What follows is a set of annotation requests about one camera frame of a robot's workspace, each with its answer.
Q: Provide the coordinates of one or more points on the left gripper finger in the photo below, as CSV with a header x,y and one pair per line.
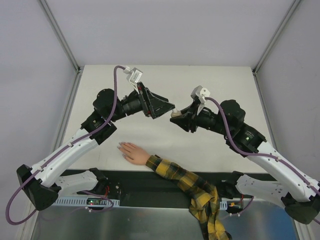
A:
x,y
155,100
157,111

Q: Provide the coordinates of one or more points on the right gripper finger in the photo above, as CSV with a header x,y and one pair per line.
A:
x,y
181,121
192,108

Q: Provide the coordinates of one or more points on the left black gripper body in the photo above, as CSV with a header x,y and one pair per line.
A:
x,y
145,100

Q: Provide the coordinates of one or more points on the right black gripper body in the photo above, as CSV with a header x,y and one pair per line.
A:
x,y
194,117

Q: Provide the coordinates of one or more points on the beige nail polish bottle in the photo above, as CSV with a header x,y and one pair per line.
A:
x,y
174,115

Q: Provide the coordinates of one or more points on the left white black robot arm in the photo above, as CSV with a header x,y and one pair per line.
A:
x,y
43,182

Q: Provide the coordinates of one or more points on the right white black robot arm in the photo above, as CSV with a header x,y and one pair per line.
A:
x,y
293,190

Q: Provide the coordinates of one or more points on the mannequin hand with painted nails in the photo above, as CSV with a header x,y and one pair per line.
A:
x,y
134,154

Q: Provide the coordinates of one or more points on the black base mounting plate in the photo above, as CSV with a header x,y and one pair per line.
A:
x,y
146,189

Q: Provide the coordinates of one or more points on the yellow black plaid shirt sleeve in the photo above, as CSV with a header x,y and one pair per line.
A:
x,y
204,198

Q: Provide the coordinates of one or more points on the left control board green led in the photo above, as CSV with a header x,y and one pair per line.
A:
x,y
96,202

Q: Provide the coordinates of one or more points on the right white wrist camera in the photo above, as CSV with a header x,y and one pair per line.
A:
x,y
200,94

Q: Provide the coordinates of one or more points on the left aluminium frame post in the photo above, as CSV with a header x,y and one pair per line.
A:
x,y
59,34

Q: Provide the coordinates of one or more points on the aluminium frame post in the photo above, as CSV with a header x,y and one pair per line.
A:
x,y
59,34
277,34

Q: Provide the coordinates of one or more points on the white slotted cable duct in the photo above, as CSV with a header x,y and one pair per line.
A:
x,y
76,201

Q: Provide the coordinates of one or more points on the right aluminium frame post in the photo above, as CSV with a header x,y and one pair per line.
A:
x,y
277,34

